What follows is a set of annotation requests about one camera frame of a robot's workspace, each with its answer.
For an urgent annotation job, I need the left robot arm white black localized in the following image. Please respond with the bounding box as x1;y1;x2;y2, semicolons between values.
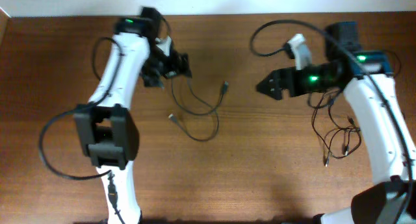
74;7;192;223

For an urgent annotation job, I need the thin black audio cable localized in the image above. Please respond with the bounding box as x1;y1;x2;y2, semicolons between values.
307;87;345;168

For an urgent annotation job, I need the black USB cable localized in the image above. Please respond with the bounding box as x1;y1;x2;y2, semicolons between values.
324;100;363;160
167;76;229;143

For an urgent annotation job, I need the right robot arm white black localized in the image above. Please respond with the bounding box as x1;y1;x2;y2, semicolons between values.
256;21;415;223

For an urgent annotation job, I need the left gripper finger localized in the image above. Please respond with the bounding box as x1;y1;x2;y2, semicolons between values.
142;75;164;88
177;53;192;78

